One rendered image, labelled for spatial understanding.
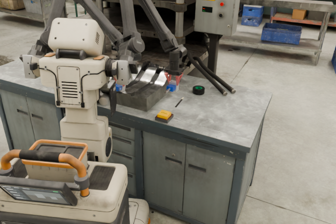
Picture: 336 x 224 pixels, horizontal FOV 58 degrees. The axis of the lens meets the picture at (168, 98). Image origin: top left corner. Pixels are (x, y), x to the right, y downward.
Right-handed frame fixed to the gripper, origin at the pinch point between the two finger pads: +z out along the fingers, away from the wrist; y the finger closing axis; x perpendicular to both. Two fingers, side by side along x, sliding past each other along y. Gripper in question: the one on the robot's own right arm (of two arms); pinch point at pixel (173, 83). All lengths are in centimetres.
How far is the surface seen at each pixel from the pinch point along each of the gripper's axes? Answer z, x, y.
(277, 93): 91, -230, -38
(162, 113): 11.8, 17.1, -1.9
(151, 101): 10.9, 8.0, 10.2
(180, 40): -9, -58, 23
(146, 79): 5.5, -8.7, 23.5
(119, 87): 2.2, 17.3, 26.7
